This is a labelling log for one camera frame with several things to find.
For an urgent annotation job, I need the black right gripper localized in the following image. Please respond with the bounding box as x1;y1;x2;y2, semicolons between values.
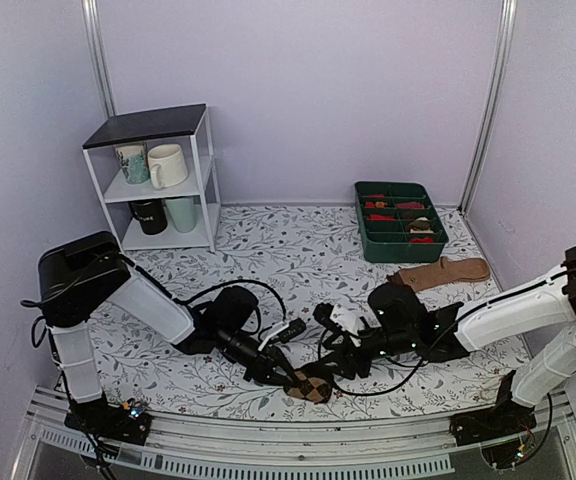
315;326;417;380

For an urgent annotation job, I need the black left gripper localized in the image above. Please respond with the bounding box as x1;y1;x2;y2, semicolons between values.
217;327;299;390

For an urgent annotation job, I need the brown tan argyle sock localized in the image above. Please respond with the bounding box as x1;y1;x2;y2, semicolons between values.
283;363;333;404

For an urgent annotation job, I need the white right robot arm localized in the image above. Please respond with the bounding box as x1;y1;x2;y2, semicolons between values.
314;247;576;436

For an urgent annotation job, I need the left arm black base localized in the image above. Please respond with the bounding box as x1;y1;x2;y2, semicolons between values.
64;393;152;446

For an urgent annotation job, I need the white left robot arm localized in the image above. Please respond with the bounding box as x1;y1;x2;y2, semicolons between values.
37;231;299;434

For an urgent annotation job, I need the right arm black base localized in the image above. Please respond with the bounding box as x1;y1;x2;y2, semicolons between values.
449;370;536;446

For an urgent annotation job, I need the floral patterned table mat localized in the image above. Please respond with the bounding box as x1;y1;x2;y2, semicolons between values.
89;206;530;422

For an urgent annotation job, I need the red rolled sock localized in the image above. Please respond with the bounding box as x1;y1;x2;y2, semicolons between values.
365;214;397;222

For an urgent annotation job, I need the green divided organizer tray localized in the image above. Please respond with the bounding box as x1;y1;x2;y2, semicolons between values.
354;181;448;264

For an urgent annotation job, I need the plain brown sock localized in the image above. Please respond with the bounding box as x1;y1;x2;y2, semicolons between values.
387;256;491;293

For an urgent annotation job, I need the brown cream rolled sock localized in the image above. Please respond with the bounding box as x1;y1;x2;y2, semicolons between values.
405;217;434;234

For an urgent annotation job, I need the mint green cup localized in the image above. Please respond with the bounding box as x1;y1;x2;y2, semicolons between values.
164;196;196;233

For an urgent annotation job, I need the black mug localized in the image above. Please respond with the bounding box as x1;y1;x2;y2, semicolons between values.
129;199;168;235

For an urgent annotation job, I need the cream white mug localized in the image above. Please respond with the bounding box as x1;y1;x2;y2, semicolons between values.
147;144;188;190

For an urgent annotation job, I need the white shelf black top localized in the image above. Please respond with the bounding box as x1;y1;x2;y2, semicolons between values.
82;104;221;251

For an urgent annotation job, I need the teal patterned mug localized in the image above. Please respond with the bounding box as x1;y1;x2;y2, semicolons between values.
114;142;150;185

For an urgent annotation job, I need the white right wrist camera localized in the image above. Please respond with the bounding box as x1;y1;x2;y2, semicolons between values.
330;304;362;347

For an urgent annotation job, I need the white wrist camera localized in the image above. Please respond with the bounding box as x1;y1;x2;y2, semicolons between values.
330;304;362;347
257;318;306;351

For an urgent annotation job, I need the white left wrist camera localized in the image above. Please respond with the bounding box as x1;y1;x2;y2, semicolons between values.
257;318;306;351

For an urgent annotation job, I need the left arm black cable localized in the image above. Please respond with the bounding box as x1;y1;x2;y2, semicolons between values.
177;279;289;341

